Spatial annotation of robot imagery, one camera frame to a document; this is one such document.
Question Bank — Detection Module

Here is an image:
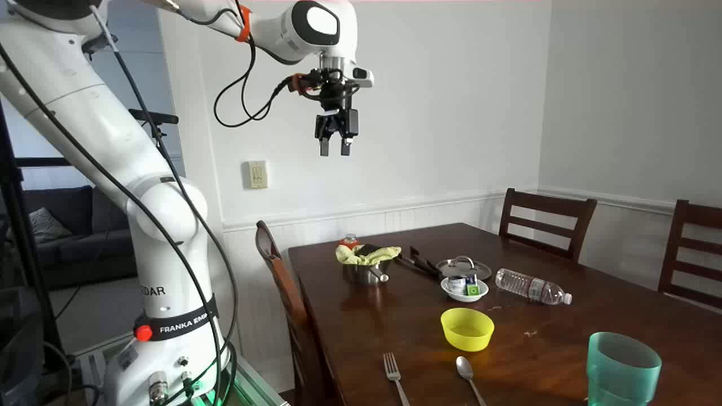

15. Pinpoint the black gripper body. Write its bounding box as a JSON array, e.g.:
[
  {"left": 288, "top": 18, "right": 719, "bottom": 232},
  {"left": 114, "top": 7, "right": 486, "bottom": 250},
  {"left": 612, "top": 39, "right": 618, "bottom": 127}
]
[{"left": 316, "top": 69, "right": 356, "bottom": 118}]

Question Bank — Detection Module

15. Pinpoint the yellow plastic bowl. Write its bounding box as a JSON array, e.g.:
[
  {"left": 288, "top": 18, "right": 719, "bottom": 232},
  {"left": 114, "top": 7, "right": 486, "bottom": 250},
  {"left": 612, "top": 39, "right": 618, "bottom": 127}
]
[{"left": 437, "top": 306, "right": 495, "bottom": 355}]

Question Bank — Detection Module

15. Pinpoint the silver metal fork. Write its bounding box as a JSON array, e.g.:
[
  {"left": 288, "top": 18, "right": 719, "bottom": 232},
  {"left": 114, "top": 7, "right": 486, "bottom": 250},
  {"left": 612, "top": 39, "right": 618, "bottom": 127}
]
[{"left": 381, "top": 351, "right": 413, "bottom": 406}]

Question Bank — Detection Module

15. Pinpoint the yellow cloth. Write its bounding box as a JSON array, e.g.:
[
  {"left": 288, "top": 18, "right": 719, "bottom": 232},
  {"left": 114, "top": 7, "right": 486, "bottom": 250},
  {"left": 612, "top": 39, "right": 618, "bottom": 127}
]
[{"left": 334, "top": 242, "right": 404, "bottom": 271}]

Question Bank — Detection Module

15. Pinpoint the small metal saucepan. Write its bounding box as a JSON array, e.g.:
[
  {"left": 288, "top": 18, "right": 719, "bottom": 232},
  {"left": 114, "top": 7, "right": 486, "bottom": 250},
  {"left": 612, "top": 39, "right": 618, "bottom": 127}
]
[{"left": 342, "top": 257, "right": 395, "bottom": 290}]

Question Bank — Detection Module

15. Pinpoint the black ladle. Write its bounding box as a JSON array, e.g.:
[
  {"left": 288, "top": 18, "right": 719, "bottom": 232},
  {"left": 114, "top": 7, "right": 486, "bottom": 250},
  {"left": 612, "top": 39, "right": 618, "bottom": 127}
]
[{"left": 395, "top": 256, "right": 442, "bottom": 285}]

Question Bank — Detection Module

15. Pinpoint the black spatula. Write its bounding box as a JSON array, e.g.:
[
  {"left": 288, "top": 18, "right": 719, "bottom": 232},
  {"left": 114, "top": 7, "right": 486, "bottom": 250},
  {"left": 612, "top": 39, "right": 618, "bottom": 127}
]
[{"left": 406, "top": 247, "right": 447, "bottom": 283}]

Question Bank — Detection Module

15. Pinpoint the dark wooden chair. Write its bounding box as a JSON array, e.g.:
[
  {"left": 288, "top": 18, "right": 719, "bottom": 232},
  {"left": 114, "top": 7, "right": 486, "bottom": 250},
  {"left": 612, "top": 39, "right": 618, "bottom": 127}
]
[
  {"left": 656, "top": 200, "right": 722, "bottom": 311},
  {"left": 495, "top": 187, "right": 599, "bottom": 266},
  {"left": 253, "top": 220, "right": 334, "bottom": 406}
]

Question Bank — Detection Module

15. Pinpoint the silver pot lid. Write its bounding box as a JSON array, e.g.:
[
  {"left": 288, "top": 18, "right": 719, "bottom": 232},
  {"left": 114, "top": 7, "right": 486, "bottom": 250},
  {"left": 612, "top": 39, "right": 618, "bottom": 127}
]
[{"left": 436, "top": 256, "right": 494, "bottom": 283}]

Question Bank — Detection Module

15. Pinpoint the clear plastic water bottle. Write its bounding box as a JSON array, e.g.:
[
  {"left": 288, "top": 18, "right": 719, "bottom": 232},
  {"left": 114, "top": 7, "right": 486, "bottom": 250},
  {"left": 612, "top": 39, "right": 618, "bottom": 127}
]
[{"left": 494, "top": 266, "right": 576, "bottom": 310}]

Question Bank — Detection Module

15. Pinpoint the dark grey sofa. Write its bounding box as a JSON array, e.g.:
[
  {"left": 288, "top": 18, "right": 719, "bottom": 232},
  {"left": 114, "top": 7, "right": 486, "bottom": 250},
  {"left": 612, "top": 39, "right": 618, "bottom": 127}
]
[{"left": 19, "top": 183, "right": 139, "bottom": 291}]

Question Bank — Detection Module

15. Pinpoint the silver metal spoon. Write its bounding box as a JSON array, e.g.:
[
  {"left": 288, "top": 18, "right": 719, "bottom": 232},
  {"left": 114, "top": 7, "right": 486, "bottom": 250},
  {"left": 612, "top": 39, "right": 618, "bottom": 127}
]
[{"left": 453, "top": 355, "right": 489, "bottom": 406}]

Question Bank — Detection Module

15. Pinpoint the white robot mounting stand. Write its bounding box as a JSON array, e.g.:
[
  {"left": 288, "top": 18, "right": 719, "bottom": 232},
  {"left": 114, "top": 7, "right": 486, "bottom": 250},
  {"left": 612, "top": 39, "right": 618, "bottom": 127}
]
[{"left": 69, "top": 335, "right": 292, "bottom": 406}]

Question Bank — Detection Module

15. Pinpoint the grey sofa pillow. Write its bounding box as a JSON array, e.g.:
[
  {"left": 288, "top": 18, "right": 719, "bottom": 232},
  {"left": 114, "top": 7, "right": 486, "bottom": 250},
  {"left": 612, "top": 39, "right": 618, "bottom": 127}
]
[{"left": 26, "top": 205, "right": 77, "bottom": 247}]

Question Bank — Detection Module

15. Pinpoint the translucent green plastic cup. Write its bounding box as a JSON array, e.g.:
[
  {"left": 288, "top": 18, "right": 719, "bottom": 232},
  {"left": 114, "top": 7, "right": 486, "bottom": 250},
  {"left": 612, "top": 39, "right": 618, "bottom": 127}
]
[{"left": 583, "top": 329, "right": 665, "bottom": 406}]

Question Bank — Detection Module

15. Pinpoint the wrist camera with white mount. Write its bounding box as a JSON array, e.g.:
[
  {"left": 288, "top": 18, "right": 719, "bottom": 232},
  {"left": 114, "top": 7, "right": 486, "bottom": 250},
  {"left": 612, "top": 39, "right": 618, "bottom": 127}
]
[{"left": 350, "top": 66, "right": 377, "bottom": 90}]

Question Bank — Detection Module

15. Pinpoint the white wall switch plate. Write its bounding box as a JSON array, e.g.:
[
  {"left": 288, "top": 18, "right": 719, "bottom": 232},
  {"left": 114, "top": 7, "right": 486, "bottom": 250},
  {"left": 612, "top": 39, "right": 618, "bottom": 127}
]
[{"left": 242, "top": 158, "right": 270, "bottom": 192}]

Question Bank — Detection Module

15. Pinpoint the orange cable strap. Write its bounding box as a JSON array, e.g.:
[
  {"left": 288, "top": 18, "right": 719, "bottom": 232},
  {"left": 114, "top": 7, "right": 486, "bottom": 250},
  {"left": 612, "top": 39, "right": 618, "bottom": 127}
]
[{"left": 231, "top": 18, "right": 255, "bottom": 45}]

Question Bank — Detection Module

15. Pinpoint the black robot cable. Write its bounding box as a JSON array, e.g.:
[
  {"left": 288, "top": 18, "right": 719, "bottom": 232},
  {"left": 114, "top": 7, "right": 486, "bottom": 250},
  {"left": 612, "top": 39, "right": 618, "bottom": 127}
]
[{"left": 0, "top": 0, "right": 304, "bottom": 406}]

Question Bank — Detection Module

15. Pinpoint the black camera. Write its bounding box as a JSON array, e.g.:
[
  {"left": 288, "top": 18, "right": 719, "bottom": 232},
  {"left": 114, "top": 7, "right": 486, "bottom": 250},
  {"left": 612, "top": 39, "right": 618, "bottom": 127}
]
[{"left": 125, "top": 109, "right": 181, "bottom": 130}]

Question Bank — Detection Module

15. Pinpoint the black camera stand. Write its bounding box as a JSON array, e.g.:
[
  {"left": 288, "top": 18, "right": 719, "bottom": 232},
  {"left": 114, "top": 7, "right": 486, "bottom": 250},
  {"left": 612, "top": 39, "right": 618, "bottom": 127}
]
[{"left": 0, "top": 99, "right": 69, "bottom": 406}]

